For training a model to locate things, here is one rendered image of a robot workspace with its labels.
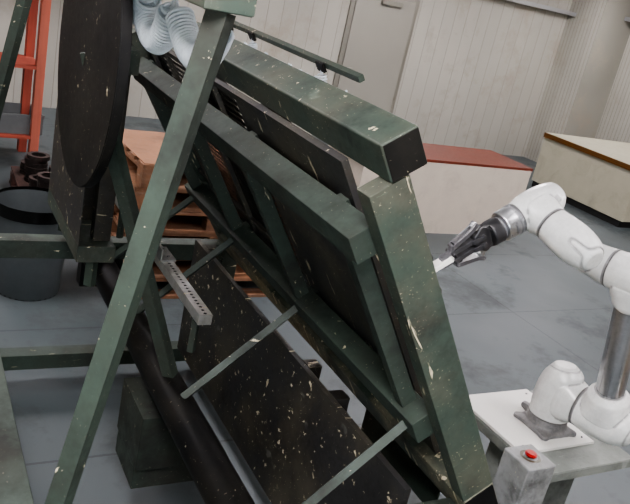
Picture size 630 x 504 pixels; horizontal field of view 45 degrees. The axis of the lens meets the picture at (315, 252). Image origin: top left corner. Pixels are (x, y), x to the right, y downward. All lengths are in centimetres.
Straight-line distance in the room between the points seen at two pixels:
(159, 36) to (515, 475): 168
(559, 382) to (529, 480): 58
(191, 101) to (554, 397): 200
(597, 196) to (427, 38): 351
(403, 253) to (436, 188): 595
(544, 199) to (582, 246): 18
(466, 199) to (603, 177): 312
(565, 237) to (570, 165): 900
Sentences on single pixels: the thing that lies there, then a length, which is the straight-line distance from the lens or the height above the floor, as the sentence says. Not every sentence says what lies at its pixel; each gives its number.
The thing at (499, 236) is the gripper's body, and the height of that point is 164.
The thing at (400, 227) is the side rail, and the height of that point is 171.
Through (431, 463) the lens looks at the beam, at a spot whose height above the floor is 85.
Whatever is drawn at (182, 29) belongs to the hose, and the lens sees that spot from 175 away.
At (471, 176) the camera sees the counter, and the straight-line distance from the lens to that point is 795.
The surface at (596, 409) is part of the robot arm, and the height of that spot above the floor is 98.
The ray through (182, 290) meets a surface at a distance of 286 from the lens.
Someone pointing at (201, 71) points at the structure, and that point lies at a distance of 145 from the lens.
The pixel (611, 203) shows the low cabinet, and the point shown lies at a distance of 1063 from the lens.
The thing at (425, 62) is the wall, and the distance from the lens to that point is 1212.
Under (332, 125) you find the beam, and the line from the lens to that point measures 184.
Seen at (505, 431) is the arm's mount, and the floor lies 76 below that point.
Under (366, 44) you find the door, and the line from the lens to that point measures 1142.
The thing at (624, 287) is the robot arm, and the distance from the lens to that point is 264.
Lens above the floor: 220
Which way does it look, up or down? 20 degrees down
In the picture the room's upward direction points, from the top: 13 degrees clockwise
